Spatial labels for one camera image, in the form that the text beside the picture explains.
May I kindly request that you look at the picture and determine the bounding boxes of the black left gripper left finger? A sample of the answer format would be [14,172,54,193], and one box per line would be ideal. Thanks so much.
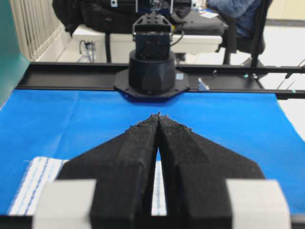
[57,114,159,229]

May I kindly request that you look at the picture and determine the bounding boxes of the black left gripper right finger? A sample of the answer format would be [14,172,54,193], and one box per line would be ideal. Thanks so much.
[158,116,265,229]

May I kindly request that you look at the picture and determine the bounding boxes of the white blue striped towel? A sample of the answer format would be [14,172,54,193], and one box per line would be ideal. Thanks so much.
[7,156,167,216]

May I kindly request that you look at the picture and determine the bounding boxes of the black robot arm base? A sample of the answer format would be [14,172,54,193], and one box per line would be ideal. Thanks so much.
[111,0,196,100]

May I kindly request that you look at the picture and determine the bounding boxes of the blue table mat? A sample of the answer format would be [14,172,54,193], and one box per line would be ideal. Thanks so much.
[0,90,305,214]

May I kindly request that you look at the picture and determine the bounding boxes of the white desk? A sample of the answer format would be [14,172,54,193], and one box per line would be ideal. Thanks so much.
[71,22,224,63]

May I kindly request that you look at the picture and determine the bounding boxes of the green backdrop board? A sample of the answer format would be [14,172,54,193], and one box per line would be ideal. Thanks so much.
[0,0,30,105]

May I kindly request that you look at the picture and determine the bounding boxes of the black backpack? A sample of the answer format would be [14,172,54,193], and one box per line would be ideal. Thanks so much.
[52,0,141,35]

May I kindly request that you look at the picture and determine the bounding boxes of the black office chair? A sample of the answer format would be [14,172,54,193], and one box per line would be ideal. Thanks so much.
[219,0,272,68]

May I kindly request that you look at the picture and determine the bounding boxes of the person in blue shirt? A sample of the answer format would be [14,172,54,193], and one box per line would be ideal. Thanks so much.
[202,0,262,38]

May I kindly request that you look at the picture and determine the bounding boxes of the black aluminium rail frame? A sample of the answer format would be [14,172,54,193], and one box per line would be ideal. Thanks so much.
[16,62,305,101]

